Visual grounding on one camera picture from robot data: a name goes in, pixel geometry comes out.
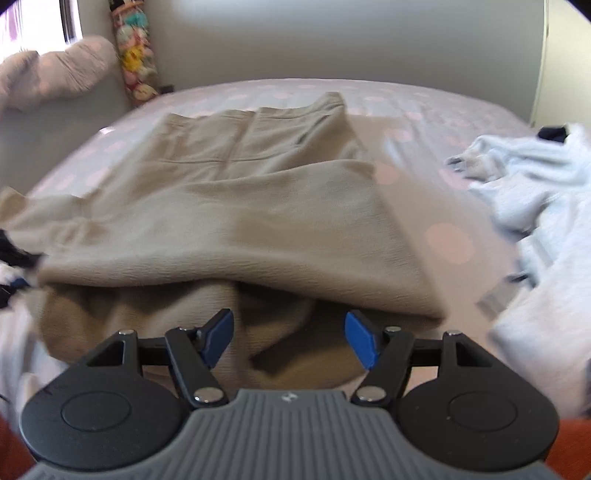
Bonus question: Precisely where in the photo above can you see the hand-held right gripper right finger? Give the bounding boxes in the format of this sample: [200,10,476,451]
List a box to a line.
[345,310,497,407]

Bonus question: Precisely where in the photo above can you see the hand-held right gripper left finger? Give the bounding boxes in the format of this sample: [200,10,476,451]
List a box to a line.
[83,308,235,408]

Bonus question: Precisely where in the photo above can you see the beige fleece jacket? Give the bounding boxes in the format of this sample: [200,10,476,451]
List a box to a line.
[0,91,446,391]

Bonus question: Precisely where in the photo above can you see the hanging plush toy collection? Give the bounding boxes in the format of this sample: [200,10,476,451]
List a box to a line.
[108,0,160,108]

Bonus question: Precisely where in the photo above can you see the white sweatshirt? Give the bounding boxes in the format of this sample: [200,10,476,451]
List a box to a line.
[445,122,591,418]

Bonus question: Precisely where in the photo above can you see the bright window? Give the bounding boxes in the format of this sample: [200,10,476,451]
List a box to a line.
[0,0,84,51]

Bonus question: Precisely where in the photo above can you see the orange pants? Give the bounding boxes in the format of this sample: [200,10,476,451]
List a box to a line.
[0,413,591,480]

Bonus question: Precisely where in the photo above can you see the black garment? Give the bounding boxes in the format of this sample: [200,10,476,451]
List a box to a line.
[537,124,570,144]

